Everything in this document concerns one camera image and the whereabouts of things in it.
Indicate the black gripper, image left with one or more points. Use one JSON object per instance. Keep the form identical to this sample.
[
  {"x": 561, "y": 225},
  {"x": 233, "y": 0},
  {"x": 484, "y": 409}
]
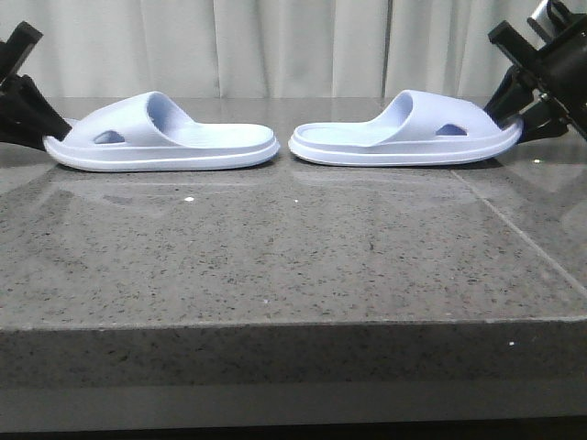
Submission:
[{"x": 26, "y": 116}]

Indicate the light blue slipper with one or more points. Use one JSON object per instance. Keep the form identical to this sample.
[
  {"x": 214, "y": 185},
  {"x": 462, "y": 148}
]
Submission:
[
  {"x": 415, "y": 129},
  {"x": 150, "y": 132}
]

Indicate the pale green curtain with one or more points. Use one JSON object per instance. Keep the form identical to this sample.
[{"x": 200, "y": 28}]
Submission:
[{"x": 253, "y": 49}]

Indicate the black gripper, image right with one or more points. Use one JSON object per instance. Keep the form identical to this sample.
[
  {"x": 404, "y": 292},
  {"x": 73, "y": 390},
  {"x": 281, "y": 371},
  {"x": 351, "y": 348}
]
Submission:
[{"x": 546, "y": 87}]

